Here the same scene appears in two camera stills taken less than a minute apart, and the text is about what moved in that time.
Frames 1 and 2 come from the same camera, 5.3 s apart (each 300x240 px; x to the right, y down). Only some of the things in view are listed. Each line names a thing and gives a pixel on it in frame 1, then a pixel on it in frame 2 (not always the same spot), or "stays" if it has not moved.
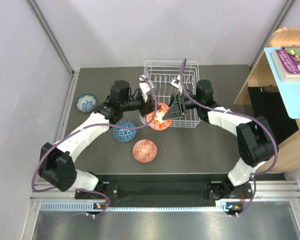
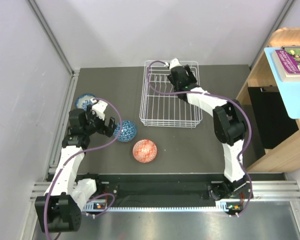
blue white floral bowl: x=86 y=102 stays
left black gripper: x=147 y=106 → x=107 y=130
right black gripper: x=177 y=108 → x=189 y=76
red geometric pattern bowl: x=144 y=151 stays
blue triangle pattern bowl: x=123 y=134 stays
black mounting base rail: x=166 y=190 stays
